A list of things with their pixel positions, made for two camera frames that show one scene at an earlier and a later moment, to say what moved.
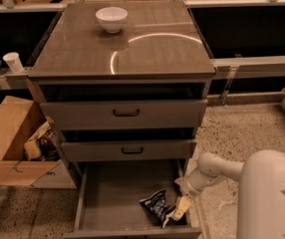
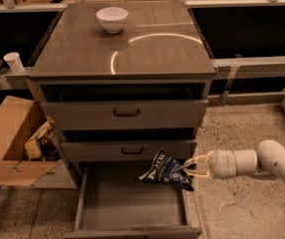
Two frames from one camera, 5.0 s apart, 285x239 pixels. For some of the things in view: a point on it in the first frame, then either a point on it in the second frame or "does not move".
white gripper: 189,189 -> 221,164
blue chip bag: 156,205 -> 166,169
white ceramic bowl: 112,18 does not move
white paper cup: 14,62 does not move
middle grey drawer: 130,151 does not move
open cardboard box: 21,146 does not move
